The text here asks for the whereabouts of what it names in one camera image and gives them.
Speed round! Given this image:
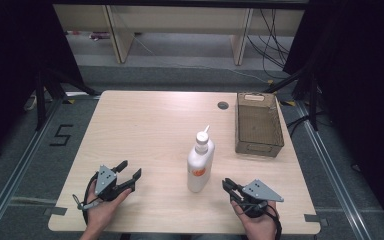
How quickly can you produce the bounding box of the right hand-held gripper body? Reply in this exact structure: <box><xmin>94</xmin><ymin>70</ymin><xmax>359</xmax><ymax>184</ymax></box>
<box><xmin>238</xmin><ymin>178</ymin><xmax>285</xmax><ymax>219</ymax></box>

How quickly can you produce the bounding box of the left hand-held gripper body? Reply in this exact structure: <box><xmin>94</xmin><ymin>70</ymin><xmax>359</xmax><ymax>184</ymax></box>
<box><xmin>93</xmin><ymin>164</ymin><xmax>136</xmax><ymax>203</ymax></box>

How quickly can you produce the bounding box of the white plastic squeeze bottle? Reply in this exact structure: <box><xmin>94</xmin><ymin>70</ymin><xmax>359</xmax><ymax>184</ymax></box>
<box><xmin>186</xmin><ymin>124</ymin><xmax>216</xmax><ymax>194</ymax></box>

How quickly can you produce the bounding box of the brown woven storage basket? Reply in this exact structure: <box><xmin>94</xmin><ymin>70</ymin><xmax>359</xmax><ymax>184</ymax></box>
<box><xmin>234</xmin><ymin>92</ymin><xmax>285</xmax><ymax>158</ymax></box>

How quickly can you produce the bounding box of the person's left hand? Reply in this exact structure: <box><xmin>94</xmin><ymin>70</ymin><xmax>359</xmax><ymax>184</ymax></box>
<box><xmin>85</xmin><ymin>179</ymin><xmax>133</xmax><ymax>235</ymax></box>

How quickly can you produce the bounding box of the person's right hand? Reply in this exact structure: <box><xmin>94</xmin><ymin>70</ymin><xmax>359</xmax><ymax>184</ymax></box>
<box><xmin>230</xmin><ymin>199</ymin><xmax>280</xmax><ymax>240</ymax></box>

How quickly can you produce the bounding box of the grey tape strip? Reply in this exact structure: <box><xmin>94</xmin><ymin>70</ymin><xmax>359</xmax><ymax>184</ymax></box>
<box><xmin>303</xmin><ymin>213</ymin><xmax>330</xmax><ymax>228</ymax></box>
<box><xmin>43</xmin><ymin>206</ymin><xmax>68</xmax><ymax>217</ymax></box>

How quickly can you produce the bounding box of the black tape floor number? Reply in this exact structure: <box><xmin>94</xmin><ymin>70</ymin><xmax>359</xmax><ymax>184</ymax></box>
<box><xmin>48</xmin><ymin>123</ymin><xmax>75</xmax><ymax>147</ymax></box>

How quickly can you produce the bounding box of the black metal stand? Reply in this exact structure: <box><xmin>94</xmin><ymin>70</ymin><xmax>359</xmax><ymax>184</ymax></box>
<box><xmin>263</xmin><ymin>65</ymin><xmax>322</xmax><ymax>132</ymax></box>
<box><xmin>34</xmin><ymin>68</ymin><xmax>98</xmax><ymax>132</ymax></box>

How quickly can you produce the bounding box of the black curtain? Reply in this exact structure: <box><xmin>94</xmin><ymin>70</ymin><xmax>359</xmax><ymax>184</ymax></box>
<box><xmin>0</xmin><ymin>0</ymin><xmax>85</xmax><ymax>168</ymax></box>
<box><xmin>282</xmin><ymin>0</ymin><xmax>384</xmax><ymax>231</ymax></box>

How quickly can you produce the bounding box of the light wooden shelf unit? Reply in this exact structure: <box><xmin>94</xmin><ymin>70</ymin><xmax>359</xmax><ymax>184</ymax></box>
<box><xmin>53</xmin><ymin>3</ymin><xmax>306</xmax><ymax>67</ymax></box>

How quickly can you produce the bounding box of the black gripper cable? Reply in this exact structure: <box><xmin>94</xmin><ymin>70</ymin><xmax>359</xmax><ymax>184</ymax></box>
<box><xmin>82</xmin><ymin>171</ymin><xmax>102</xmax><ymax>226</ymax></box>
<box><xmin>259</xmin><ymin>201</ymin><xmax>283</xmax><ymax>240</ymax></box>

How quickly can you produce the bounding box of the grey cable plug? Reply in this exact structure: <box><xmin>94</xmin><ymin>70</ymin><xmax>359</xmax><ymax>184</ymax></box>
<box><xmin>72</xmin><ymin>194</ymin><xmax>100</xmax><ymax>212</ymax></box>

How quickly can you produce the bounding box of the aluminium floor rail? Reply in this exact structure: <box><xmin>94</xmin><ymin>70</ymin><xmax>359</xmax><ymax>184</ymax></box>
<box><xmin>295</xmin><ymin>101</ymin><xmax>372</xmax><ymax>240</ymax></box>
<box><xmin>0</xmin><ymin>97</ymin><xmax>64</xmax><ymax>240</ymax></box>

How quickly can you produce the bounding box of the bundle of black cables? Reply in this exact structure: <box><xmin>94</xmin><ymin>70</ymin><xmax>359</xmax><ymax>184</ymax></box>
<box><xmin>246</xmin><ymin>8</ymin><xmax>292</xmax><ymax>80</ymax></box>

